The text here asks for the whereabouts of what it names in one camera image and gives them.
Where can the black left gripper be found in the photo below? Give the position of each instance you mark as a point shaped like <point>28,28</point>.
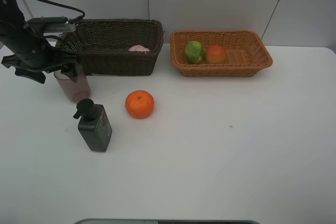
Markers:
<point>31,65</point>

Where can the purple translucent cup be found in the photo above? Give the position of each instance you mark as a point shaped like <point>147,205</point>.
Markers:
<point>75,89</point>

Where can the black pump bottle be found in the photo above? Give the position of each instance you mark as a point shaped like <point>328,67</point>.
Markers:
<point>94,125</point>

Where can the pink bottle white cap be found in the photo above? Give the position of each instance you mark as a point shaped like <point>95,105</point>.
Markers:
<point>138,48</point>

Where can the green mango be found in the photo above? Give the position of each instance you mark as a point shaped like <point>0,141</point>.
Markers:
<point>194,52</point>

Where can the round bread bun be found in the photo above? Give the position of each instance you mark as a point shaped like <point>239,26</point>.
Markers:
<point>215,54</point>

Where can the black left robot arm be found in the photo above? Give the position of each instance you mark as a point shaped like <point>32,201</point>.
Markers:
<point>17,36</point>

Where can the dark brown wicker basket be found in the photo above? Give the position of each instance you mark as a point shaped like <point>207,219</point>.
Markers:
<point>102,46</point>

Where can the orange tangerine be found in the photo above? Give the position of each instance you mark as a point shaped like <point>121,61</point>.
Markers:
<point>139,104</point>

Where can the light brown wicker basket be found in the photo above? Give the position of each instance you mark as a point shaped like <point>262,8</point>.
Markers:
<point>245,53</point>

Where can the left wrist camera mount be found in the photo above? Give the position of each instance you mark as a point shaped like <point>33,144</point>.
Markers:
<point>51,25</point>

